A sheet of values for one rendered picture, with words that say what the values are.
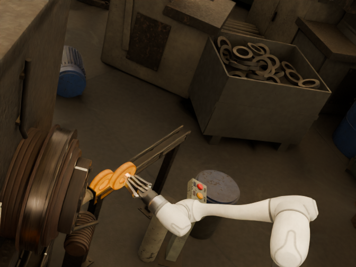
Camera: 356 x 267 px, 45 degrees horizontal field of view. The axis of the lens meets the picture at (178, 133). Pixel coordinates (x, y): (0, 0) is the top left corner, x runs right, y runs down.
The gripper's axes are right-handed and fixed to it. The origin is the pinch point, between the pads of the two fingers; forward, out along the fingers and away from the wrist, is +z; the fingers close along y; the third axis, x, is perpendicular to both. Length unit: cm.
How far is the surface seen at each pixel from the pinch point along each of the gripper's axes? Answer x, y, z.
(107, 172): -9.1, 1.2, 9.7
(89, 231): -34.8, -14.2, -1.5
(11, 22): 89, -63, 13
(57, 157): 47, -53, -5
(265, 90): -21, 188, 8
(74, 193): 37, -52, -14
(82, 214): -34.1, -10.5, 8.2
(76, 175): 39, -48, -10
